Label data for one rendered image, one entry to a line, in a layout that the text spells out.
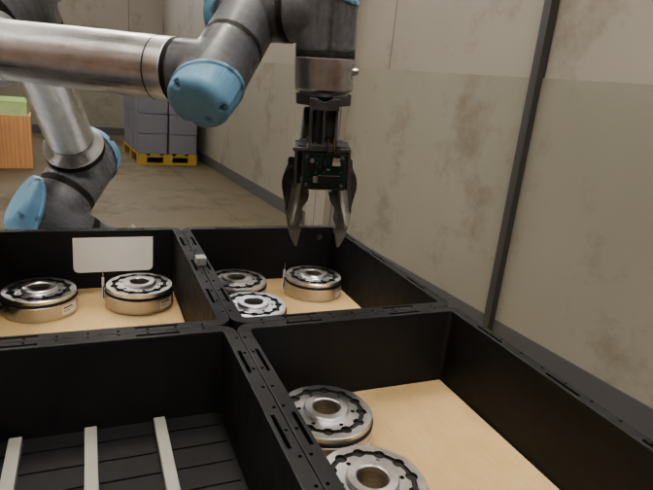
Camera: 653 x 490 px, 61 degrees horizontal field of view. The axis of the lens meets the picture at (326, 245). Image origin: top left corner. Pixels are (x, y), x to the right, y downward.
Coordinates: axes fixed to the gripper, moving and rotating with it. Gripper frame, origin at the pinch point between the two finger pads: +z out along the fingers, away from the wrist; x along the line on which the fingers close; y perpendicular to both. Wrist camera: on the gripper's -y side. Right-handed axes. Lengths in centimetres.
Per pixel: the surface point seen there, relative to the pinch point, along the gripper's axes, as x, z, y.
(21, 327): -41.0, 13.3, 4.7
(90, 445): -22.2, 12.3, 30.4
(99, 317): -32.0, 13.9, -0.1
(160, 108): -171, 44, -611
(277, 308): -5.5, 12.3, -1.3
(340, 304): 5.1, 16.2, -11.6
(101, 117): -323, 86, -843
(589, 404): 25.5, 5.6, 32.0
